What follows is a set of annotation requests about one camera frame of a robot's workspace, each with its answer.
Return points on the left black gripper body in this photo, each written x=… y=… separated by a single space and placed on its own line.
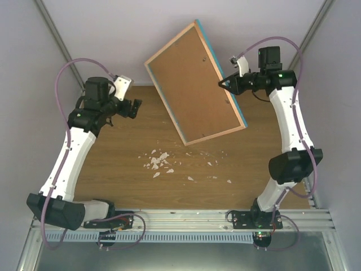
x=124 y=110

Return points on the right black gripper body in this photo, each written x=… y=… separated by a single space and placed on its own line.
x=242 y=88

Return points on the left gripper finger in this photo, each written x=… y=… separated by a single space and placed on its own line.
x=136 y=104
x=131 y=114

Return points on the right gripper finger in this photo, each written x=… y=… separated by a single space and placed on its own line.
x=229 y=80
x=231 y=88

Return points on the brown backing board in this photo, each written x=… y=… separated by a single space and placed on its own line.
x=194 y=84

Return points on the blue wooden picture frame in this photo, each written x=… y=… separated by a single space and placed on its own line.
x=234 y=98

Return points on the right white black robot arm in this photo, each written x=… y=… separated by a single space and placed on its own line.
x=299 y=157

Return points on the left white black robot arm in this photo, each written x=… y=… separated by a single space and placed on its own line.
x=54 y=204

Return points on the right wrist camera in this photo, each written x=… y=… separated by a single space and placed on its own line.
x=241 y=64

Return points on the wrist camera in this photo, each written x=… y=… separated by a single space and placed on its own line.
x=241 y=64
x=121 y=85

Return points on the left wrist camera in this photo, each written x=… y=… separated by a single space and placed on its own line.
x=121 y=85

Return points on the right aluminium corner post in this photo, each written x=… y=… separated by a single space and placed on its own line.
x=320 y=16

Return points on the aluminium corner post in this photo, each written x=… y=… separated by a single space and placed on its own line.
x=45 y=15
x=320 y=16

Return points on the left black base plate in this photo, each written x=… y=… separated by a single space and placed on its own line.
x=121 y=223

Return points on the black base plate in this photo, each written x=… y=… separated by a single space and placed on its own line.
x=121 y=223
x=254 y=220

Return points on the aluminium front rail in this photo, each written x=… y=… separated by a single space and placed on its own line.
x=213 y=220

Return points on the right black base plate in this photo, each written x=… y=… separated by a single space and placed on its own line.
x=254 y=220

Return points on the left aluminium corner post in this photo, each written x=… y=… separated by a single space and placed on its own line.
x=45 y=15

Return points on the grey slotted cable duct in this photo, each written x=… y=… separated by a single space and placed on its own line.
x=161 y=237

